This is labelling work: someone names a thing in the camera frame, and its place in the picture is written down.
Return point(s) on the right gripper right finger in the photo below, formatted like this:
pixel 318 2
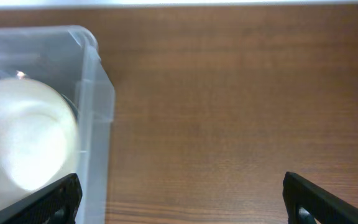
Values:
pixel 306 202

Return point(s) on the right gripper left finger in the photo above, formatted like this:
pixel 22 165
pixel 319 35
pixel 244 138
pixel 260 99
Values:
pixel 57 203

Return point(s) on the cream white bowl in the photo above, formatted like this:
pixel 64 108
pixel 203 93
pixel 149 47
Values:
pixel 38 138

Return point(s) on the clear plastic storage container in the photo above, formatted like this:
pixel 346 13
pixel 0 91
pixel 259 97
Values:
pixel 66 58

